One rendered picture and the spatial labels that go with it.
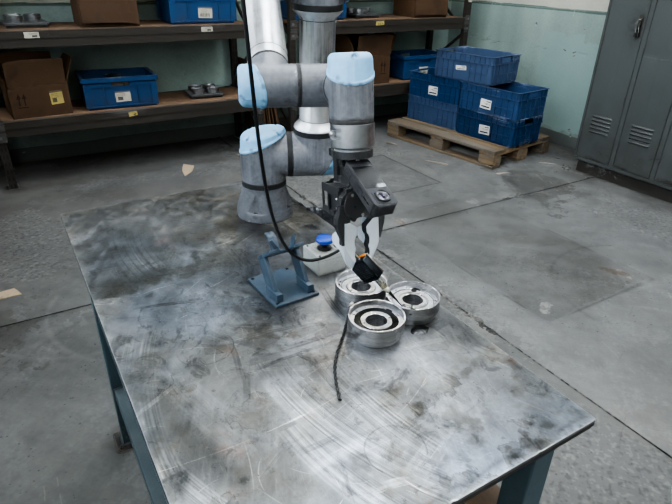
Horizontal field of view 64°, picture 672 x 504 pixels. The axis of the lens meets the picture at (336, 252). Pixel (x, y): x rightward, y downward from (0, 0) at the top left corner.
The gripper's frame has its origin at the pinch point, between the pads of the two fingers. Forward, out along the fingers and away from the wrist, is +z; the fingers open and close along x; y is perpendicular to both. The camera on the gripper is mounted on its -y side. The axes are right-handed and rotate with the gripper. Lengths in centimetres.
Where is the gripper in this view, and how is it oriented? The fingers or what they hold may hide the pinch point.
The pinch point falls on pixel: (360, 261)
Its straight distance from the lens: 97.8
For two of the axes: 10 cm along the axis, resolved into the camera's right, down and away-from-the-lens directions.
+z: 0.3, 9.3, 3.5
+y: -5.0, -2.9, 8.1
